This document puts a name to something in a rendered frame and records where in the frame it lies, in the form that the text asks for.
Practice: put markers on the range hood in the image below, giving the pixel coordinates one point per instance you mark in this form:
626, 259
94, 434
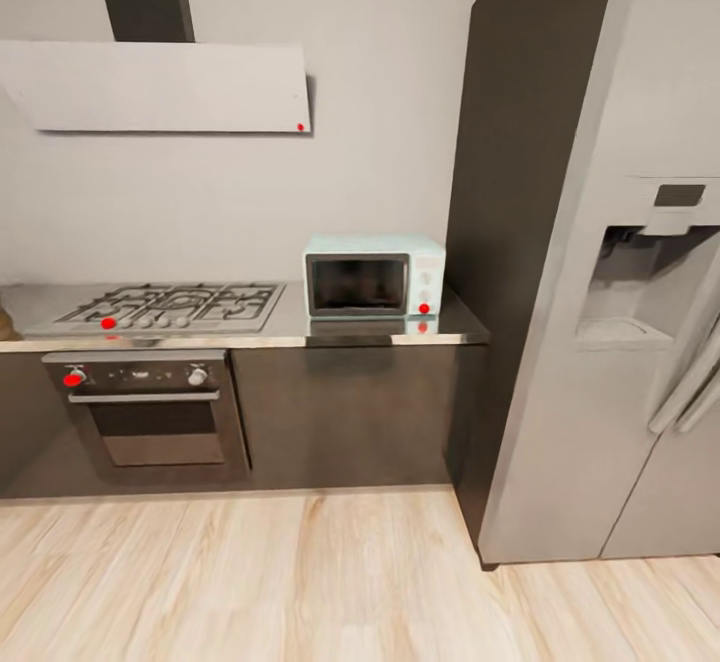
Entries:
155, 77

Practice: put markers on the microwave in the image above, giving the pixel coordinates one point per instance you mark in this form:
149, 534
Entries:
373, 274

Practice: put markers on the fridge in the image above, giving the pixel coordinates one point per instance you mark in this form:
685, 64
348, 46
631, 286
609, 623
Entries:
584, 233

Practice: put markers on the oven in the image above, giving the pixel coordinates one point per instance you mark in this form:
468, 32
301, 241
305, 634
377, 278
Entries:
154, 414

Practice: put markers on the burner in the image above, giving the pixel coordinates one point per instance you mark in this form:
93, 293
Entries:
181, 307

